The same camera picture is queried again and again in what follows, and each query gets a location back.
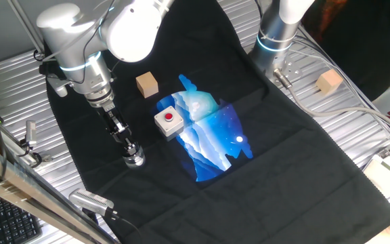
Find grey box with red button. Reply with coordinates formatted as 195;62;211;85
153;105;185;138

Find aluminium frame beam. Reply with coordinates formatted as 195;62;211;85
0;137;118;244

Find wooden cube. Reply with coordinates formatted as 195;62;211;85
316;68;344;96
135;70;160;100

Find clear glass jar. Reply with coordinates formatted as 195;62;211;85
122;146;146;169

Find black chair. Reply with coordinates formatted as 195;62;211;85
316;0;390;101

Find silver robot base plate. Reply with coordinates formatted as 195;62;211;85
265;56;303;82

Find silver camera with black cable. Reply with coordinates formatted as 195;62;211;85
68;188;115;218

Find wrist camera with silver bracket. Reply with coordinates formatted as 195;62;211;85
38;62;74;98

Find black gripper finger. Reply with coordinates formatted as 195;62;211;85
121;138;134;155
127;137;141;156

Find grey robot hose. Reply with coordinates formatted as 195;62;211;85
272;67;390;138

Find black cloth with blue print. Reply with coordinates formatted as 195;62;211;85
41;0;390;244

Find silver camera on rail clamp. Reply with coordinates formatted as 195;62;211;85
18;120;52;167

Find black keyboard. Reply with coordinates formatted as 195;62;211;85
0;189;43;244

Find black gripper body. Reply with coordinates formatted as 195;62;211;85
100;104;131;142

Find thin metal pole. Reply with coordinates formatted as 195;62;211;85
7;0;46;55

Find white flat device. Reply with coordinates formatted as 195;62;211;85
363;145;390;207

